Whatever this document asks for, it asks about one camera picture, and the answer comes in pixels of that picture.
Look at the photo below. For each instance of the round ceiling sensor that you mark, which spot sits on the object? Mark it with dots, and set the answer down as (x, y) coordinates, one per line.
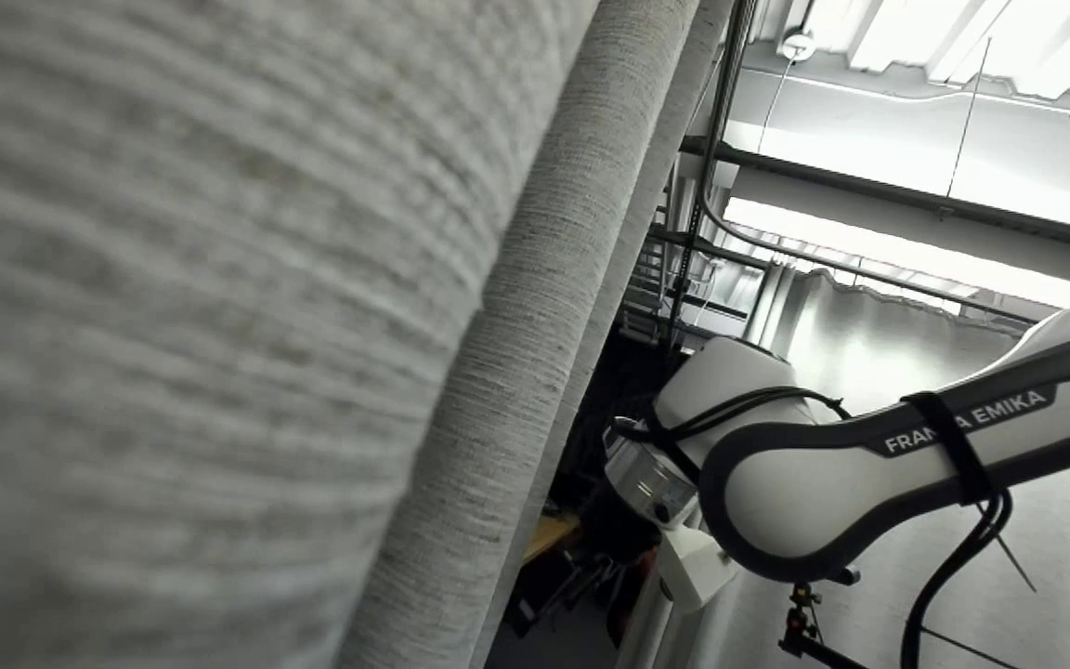
(798, 44)

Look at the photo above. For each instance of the black bar camera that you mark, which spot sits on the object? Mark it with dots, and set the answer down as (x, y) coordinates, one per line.
(842, 572)

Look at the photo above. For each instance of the ceiling light strip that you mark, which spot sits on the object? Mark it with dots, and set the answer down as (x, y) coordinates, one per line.
(907, 255)

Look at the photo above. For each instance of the black ceiling beam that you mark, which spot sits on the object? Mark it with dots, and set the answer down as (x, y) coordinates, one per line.
(931, 199)

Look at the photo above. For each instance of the grey fabric curtain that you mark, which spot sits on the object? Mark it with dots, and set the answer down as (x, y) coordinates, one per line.
(250, 309)

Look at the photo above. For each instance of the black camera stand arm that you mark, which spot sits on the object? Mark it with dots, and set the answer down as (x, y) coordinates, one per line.
(801, 624)

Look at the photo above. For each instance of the wooden shelf board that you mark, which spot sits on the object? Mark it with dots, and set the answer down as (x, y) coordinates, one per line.
(552, 537)

